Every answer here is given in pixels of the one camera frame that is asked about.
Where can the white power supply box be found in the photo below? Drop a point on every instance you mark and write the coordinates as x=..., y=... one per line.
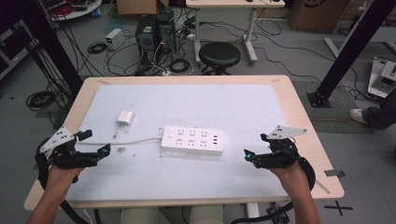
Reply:
x=114, y=39

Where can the person's left hand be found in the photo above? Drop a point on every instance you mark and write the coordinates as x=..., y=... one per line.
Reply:
x=60, y=180

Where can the large cardboard box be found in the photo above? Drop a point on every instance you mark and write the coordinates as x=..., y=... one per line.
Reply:
x=317, y=15

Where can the white floor power strip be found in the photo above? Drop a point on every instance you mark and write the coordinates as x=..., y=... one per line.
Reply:
x=167, y=73

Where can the grey metal rack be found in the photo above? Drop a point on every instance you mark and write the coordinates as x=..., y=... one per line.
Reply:
x=12, y=53

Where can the white metal device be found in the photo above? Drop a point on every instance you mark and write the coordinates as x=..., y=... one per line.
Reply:
x=381, y=77

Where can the dark floor mat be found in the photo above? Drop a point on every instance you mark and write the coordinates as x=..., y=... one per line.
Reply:
x=339, y=102

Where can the black tape cross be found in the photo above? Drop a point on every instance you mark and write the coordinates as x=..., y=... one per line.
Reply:
x=338, y=207

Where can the grey tape piece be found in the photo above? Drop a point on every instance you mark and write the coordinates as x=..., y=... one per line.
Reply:
x=334, y=173

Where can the white round table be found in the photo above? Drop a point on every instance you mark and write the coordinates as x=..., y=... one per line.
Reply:
x=77, y=9

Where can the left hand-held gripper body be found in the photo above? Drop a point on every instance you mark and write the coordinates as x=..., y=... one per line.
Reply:
x=63, y=157

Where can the white charger adapter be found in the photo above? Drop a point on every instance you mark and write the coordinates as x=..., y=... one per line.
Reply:
x=125, y=118

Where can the person's right hand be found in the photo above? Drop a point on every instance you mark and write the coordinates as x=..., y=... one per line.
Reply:
x=294, y=180

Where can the black metal stand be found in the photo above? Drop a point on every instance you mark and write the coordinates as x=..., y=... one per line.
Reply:
x=49, y=40
x=351, y=49

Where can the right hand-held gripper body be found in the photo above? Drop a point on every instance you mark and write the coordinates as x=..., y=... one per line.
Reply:
x=280, y=157

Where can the pale blue table mat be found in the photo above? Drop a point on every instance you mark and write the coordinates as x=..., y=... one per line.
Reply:
x=186, y=105

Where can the small cardboard box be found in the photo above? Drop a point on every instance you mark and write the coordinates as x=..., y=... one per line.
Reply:
x=140, y=6

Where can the white-legged wooden desk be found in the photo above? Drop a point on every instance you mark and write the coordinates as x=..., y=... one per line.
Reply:
x=233, y=3

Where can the black round stool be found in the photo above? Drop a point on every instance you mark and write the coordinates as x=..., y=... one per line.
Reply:
x=219, y=54

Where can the black computer tower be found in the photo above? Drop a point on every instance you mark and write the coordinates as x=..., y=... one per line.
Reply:
x=166, y=31
x=146, y=37

